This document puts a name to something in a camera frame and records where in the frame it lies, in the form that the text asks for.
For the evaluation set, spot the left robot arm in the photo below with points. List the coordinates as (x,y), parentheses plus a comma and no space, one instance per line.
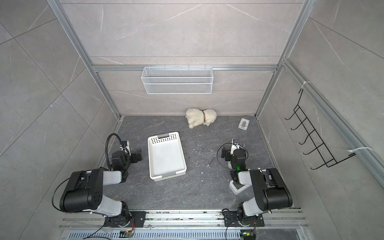
(84,190)

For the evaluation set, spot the aluminium mounting rail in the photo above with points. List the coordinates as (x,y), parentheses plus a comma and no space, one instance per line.
(204,219)

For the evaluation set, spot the black wire hook rack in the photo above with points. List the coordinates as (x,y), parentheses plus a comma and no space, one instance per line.
(314,137)

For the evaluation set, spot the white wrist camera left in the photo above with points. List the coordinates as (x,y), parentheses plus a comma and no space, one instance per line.
(125,146)

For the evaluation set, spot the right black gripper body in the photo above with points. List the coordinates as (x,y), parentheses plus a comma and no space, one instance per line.
(225,152)

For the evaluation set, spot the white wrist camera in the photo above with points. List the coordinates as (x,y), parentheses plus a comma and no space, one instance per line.
(125,146)
(236,144)

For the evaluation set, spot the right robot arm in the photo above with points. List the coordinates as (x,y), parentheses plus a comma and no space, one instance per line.
(269,188)

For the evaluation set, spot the white plush toy dog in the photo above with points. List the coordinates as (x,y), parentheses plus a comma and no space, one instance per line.
(196,117)

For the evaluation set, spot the white plastic bin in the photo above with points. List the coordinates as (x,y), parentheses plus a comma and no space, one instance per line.
(166,157)

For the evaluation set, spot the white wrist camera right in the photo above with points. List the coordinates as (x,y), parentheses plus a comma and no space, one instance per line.
(236,144)

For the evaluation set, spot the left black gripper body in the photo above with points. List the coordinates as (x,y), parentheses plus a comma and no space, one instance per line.
(135,154)

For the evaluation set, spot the white digital scale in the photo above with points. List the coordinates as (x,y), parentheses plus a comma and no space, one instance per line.
(237,188)

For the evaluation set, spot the white wire mesh basket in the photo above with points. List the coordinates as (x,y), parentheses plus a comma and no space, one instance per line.
(178,80)

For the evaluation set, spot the small white rectangular device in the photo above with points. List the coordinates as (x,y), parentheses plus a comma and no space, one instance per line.
(244,123)

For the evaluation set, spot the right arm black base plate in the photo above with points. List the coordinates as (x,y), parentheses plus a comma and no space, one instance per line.
(234,219)

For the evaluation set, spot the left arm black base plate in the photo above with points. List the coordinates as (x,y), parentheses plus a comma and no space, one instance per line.
(136,218)

